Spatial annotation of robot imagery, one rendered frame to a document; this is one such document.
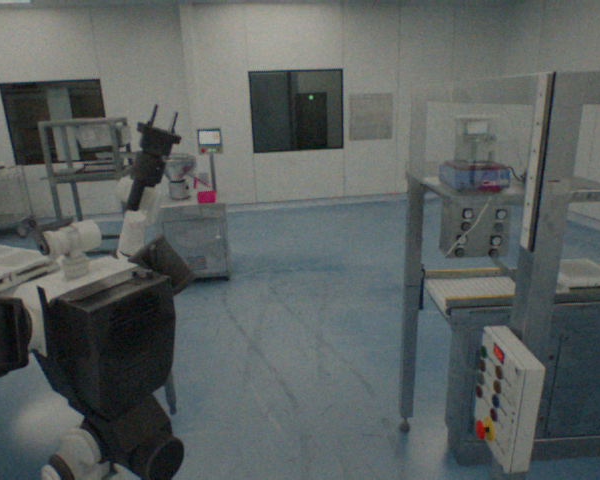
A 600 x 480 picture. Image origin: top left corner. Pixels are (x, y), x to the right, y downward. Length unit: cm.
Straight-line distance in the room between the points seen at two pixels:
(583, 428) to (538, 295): 146
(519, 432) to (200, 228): 337
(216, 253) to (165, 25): 370
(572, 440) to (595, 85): 178
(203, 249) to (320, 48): 383
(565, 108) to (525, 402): 57
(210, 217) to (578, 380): 298
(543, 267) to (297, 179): 602
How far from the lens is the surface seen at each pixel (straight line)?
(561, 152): 97
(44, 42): 715
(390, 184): 727
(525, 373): 98
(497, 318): 189
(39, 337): 106
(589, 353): 223
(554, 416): 234
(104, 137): 486
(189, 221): 403
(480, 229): 168
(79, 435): 127
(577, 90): 98
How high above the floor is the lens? 161
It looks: 18 degrees down
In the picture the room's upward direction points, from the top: 2 degrees counter-clockwise
